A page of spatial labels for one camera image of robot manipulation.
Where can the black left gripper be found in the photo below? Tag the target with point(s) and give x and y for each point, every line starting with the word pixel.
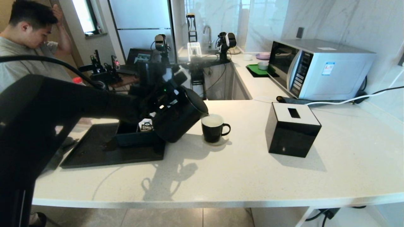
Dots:
pixel 161 101

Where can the black laptop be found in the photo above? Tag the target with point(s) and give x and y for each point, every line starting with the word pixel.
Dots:
pixel 143 56

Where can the green and black tray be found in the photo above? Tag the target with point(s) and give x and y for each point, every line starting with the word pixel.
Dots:
pixel 255 70

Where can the white translucent basket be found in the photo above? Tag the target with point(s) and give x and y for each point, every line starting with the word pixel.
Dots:
pixel 194 47

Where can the clear water bottle red cap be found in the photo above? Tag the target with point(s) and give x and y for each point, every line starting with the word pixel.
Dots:
pixel 77 80

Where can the black electric kettle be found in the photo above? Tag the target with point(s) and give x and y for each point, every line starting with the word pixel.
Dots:
pixel 180 119

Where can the black trash bin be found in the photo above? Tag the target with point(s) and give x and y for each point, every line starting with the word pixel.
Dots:
pixel 41 220

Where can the black tissue box white lid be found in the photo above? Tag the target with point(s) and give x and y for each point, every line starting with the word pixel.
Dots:
pixel 290 138

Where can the dark grey cloth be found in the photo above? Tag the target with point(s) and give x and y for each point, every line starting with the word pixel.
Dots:
pixel 70 142

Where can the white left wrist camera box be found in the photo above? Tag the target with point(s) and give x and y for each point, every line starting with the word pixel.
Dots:
pixel 181 77

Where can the person in grey shirt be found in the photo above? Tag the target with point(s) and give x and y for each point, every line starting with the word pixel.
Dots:
pixel 28 31

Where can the black rectangular serving tray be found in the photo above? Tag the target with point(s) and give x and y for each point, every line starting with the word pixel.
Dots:
pixel 104 154

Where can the purple plate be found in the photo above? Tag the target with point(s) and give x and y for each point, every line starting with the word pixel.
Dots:
pixel 262 56

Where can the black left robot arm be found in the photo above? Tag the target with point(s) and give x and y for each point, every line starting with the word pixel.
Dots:
pixel 38 126

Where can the small white cup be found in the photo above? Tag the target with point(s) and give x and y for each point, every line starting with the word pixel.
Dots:
pixel 247 57

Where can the grey power adapter brick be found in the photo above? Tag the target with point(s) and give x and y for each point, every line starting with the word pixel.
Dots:
pixel 329 212

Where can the silver microwave oven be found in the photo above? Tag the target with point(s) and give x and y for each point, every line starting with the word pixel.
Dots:
pixel 334 74

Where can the white refrigerator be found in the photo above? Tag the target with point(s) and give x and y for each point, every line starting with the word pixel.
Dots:
pixel 142 15

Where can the white tea bag packet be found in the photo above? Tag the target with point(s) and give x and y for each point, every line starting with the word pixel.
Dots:
pixel 146 126

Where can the black tea organizer box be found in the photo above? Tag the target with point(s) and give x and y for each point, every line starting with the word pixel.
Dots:
pixel 135 139

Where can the black mug white inside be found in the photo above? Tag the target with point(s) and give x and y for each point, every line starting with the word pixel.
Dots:
pixel 215 134

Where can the brown wooden desk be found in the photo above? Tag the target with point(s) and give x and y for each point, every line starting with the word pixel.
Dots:
pixel 124 81

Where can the window with dark frame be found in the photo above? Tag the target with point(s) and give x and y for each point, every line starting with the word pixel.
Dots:
pixel 82 14

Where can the black wall socket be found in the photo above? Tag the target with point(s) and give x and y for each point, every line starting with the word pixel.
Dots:
pixel 300 33
pixel 401 60

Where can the small grey bowl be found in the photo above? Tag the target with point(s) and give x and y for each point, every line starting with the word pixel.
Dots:
pixel 262 66

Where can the black teleoperation rig stand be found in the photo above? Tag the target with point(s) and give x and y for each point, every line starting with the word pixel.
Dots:
pixel 198 78

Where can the chrome kitchen faucet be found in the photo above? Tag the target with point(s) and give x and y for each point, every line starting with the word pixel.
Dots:
pixel 210 39

